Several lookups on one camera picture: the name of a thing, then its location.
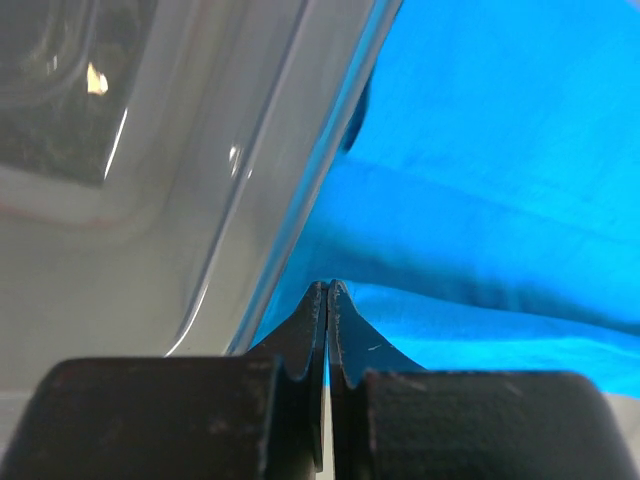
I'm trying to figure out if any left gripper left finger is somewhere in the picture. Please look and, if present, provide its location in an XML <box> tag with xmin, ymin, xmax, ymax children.
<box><xmin>1</xmin><ymin>282</ymin><xmax>327</xmax><ymax>479</ymax></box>

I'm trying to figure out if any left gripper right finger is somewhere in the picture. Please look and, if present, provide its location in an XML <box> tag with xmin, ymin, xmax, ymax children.
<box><xmin>326</xmin><ymin>281</ymin><xmax>639</xmax><ymax>479</ymax></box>

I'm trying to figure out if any bright blue t-shirt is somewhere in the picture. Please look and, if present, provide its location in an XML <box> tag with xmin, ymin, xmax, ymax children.
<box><xmin>258</xmin><ymin>1</ymin><xmax>639</xmax><ymax>397</ymax></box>

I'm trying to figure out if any clear grey plastic bin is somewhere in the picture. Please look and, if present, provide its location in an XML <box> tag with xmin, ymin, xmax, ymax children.
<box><xmin>0</xmin><ymin>0</ymin><xmax>406</xmax><ymax>391</ymax></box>

